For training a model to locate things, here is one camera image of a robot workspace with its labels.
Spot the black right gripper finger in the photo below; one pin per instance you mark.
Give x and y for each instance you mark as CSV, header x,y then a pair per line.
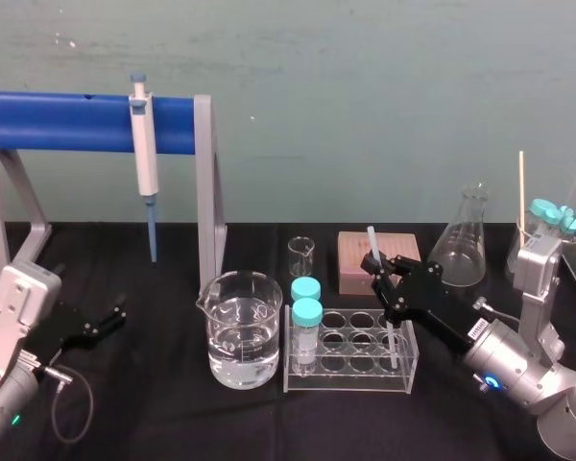
x,y
381,288
403,269

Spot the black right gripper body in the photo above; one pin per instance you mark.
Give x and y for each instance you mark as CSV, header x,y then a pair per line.
x,y
427,302

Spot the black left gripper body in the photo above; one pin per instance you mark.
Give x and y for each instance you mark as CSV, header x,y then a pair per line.
x,y
62,331

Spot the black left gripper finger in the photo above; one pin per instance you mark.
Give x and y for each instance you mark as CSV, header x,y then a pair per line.
x,y
108,329
115,309

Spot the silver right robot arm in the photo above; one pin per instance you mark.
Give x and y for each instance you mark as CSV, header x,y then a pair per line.
x,y
533,374

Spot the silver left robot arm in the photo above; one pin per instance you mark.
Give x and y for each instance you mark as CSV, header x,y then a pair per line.
x,y
19,307

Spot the brown pipette tip box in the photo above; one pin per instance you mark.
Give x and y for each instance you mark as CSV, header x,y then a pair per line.
x,y
352,269

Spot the glass conical flask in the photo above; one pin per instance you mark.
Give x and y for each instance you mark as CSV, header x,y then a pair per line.
x,y
461,254

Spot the teal capped sample tube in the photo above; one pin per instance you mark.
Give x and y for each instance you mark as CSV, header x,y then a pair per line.
x,y
539,207
552,216
571,224
564,210
305,288
307,313

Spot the small empty glass beaker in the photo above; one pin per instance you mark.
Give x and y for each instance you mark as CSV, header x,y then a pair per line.
x,y
301,259

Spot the clear acrylic tube rack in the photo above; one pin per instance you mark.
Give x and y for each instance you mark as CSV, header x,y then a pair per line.
x,y
355,379

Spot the clear glass beaker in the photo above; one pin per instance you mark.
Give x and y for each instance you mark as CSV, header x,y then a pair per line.
x,y
514,259

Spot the black table cloth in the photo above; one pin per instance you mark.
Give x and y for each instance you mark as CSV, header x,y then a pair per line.
x,y
163,422

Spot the large glass beaker with water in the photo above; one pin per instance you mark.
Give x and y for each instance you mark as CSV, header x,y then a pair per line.
x,y
242,346

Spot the thin wooden stick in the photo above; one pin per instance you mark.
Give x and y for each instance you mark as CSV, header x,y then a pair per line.
x,y
521,192

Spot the white pipette with blue tip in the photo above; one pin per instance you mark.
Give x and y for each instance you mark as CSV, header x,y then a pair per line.
x,y
144,153

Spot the blue bar pipette stand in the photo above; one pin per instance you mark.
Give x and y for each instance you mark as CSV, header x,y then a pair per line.
x,y
67,122

